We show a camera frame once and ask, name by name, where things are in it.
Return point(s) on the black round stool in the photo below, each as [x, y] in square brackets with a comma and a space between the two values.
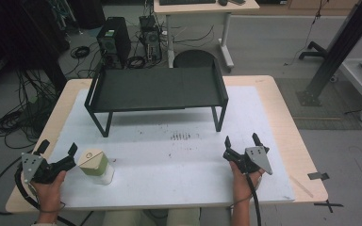
[194, 58]

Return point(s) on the white table mat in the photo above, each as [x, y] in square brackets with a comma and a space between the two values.
[176, 169]

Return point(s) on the open computer tower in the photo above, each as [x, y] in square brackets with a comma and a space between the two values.
[151, 40]

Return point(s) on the black metal shelf rack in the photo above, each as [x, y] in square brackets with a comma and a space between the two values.
[157, 89]

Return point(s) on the black metal stand column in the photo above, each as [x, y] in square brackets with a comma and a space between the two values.
[339, 47]

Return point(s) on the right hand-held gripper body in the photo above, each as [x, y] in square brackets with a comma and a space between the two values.
[255, 158]

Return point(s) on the black keyboard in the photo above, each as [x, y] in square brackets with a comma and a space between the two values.
[187, 2]

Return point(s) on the person's legs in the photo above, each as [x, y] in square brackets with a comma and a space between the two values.
[122, 218]

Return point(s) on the grey tape piece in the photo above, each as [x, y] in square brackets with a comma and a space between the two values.
[318, 176]

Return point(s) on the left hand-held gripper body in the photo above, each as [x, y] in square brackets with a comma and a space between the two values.
[41, 171]

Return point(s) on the person's left hand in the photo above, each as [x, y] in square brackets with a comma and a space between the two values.
[48, 194]

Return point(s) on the black computer mouse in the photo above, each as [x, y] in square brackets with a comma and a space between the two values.
[222, 2]

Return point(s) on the black curtain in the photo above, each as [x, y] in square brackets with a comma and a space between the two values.
[19, 34]

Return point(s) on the black tape cross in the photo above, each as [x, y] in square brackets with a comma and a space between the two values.
[328, 205]

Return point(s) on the person's right hand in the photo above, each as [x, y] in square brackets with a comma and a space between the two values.
[242, 186]

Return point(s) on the black computer tower green label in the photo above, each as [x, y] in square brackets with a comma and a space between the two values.
[113, 39]

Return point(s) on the white wheeled cart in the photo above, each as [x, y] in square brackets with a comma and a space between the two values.
[359, 77]

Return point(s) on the white desk with wooden top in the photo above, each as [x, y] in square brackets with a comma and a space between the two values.
[201, 9]

